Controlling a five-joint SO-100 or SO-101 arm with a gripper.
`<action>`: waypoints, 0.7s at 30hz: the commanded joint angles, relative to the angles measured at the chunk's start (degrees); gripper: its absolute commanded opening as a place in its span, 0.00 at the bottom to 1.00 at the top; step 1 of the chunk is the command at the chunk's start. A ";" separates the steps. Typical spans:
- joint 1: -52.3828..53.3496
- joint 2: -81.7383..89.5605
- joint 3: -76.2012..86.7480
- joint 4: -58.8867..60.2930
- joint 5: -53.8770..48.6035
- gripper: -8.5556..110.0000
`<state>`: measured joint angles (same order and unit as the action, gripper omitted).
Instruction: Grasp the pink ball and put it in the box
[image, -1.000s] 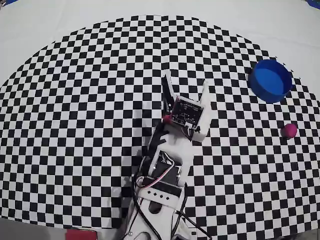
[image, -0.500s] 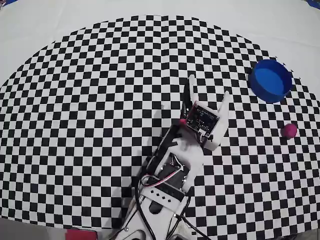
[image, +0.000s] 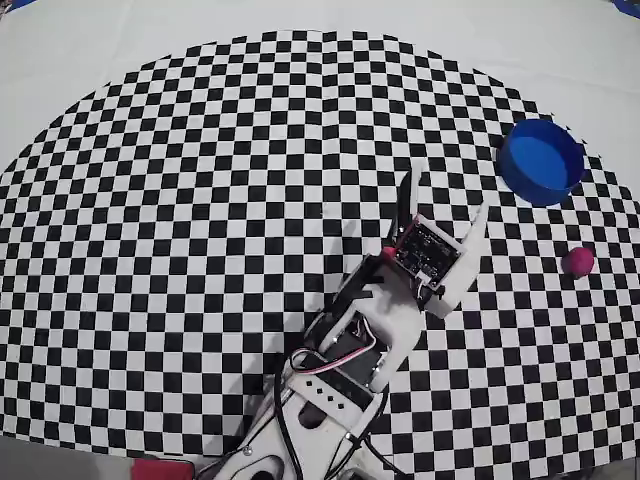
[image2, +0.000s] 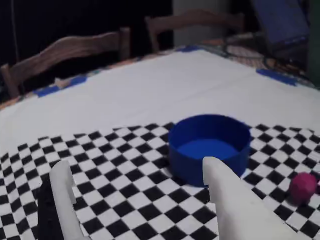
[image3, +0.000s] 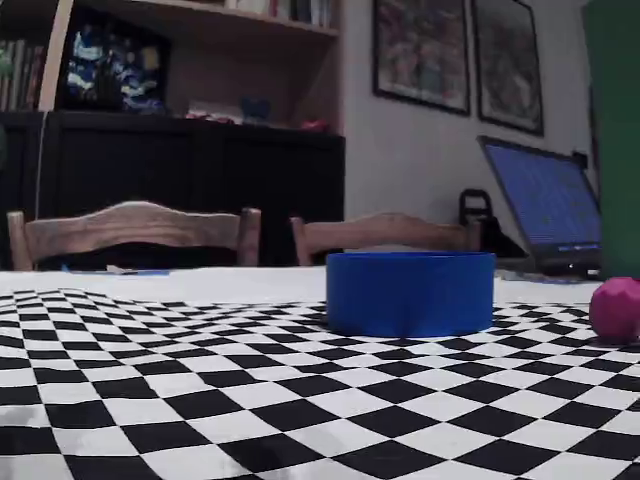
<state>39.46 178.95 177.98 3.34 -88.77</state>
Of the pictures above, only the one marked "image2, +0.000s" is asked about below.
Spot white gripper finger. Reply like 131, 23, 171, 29
202, 156, 311, 240
49, 159, 88, 240

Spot pink faceted ball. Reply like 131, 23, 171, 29
289, 171, 318, 206

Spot blue round box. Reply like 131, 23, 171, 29
167, 114, 252, 188

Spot blue tape strip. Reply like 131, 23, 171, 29
175, 44, 201, 53
66, 75, 88, 87
255, 67, 299, 87
33, 85, 61, 98

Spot black white checkerboard paper mat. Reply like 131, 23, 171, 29
0, 46, 320, 240

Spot brown wooden chair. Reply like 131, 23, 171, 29
0, 26, 131, 100
144, 9, 246, 54

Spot dark green board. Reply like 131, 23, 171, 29
306, 0, 320, 89

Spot blue laptop lid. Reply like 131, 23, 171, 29
249, 0, 311, 52

